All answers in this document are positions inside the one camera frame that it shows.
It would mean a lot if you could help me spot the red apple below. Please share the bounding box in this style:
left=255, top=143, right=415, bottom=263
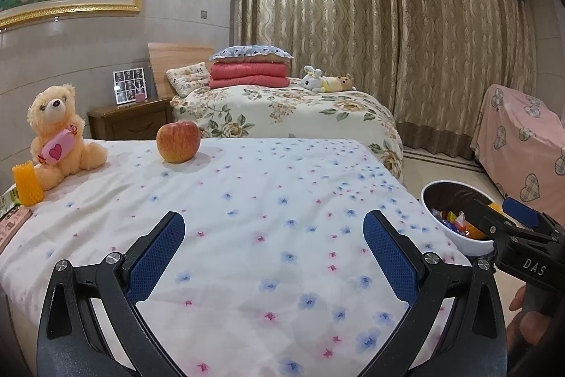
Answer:
left=156, top=121, right=202, bottom=163

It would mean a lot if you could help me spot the photo collage frame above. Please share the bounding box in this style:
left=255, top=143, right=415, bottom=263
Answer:
left=113, top=68, right=146, bottom=106

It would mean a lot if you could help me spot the white flower print bedspread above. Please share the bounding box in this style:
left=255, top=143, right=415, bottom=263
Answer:
left=0, top=137, right=473, bottom=377

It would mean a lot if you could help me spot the folded red blanket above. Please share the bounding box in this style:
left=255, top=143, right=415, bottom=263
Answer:
left=208, top=61, right=291, bottom=90

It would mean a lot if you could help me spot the beige teddy bear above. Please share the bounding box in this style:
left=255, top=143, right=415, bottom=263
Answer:
left=27, top=83, right=109, bottom=191

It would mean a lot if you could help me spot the floral covered bed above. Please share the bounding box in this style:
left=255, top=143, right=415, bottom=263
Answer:
left=170, top=77, right=404, bottom=183

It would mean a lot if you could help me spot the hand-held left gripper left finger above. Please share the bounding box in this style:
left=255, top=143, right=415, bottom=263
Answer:
left=37, top=211, right=186, bottom=377

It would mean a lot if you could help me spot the white bin with black liner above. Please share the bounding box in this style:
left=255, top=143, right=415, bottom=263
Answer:
left=419, top=180, right=497, bottom=258

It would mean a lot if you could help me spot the blue print pillow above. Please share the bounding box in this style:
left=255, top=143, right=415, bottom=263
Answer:
left=209, top=46, right=294, bottom=63

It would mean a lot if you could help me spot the yellow plush toy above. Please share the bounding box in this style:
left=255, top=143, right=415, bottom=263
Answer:
left=320, top=73, right=356, bottom=93

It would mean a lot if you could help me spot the pink heart print covered chair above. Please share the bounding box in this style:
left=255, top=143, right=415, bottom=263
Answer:
left=470, top=84, right=565, bottom=223

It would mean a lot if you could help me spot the wooden nightstand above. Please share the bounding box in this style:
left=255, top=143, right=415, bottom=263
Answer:
left=87, top=96, right=175, bottom=140

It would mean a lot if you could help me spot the pink flat box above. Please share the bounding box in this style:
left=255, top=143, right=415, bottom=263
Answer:
left=0, top=207, right=34, bottom=254

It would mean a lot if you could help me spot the white cartoon print pillow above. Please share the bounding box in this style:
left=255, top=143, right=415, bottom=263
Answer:
left=166, top=61, right=210, bottom=97

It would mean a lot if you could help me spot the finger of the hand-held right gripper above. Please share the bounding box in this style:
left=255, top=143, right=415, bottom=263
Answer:
left=502, top=196, right=565, bottom=236
left=465, top=197, right=519, bottom=247

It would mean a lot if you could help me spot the beige patterned curtain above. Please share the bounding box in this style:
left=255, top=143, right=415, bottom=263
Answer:
left=232, top=0, right=537, bottom=159

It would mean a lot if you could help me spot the person's right hand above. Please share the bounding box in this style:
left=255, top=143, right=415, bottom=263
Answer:
left=505, top=285, right=558, bottom=357

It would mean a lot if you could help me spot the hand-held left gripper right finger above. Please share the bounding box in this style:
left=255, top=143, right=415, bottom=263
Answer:
left=353, top=209, right=508, bottom=377

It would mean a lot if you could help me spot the wooden headboard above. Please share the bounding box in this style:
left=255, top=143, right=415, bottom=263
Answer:
left=148, top=42, right=215, bottom=97

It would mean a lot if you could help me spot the green silver packet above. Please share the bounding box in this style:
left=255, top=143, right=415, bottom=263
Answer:
left=0, top=188, right=23, bottom=211

